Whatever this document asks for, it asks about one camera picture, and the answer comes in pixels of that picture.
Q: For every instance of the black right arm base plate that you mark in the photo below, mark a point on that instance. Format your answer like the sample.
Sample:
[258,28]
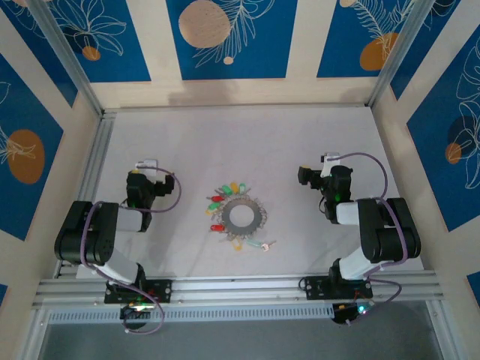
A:
[315,288]

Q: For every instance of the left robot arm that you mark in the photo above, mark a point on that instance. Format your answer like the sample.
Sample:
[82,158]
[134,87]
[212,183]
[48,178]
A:
[101,243]

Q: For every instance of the aluminium rear rail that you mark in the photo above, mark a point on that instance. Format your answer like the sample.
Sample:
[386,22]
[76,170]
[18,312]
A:
[240,108]

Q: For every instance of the aluminium table edge rail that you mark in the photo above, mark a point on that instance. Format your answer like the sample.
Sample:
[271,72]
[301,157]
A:
[240,288]

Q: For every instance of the key with mint tag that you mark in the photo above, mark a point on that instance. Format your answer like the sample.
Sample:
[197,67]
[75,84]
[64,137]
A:
[254,243]

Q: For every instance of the aluminium side rail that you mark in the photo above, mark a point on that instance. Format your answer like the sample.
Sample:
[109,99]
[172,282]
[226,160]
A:
[99,150]

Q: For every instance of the key with red tag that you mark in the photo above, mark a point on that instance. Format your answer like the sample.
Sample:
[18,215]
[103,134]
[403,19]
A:
[216,228]
[216,198]

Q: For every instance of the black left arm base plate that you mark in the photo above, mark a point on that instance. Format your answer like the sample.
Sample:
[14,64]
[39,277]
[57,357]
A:
[165,290]

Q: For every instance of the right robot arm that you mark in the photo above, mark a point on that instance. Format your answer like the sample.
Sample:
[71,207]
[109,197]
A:
[375,232]

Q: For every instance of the key with green tag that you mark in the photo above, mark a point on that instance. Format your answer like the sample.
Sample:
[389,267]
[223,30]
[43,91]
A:
[243,186]
[226,188]
[212,207]

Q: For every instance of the aluminium frame post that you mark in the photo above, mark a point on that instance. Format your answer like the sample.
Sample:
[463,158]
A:
[64,48]
[35,337]
[440,330]
[401,48]

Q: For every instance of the key with yellow tag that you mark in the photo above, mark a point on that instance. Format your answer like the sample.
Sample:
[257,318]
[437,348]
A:
[234,186]
[237,245]

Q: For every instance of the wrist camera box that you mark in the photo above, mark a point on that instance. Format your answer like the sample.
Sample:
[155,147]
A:
[148,164]
[330,159]

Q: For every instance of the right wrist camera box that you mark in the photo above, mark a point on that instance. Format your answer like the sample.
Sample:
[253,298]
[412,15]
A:
[330,159]

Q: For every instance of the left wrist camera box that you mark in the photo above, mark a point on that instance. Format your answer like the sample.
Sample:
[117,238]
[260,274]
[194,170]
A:
[148,164]

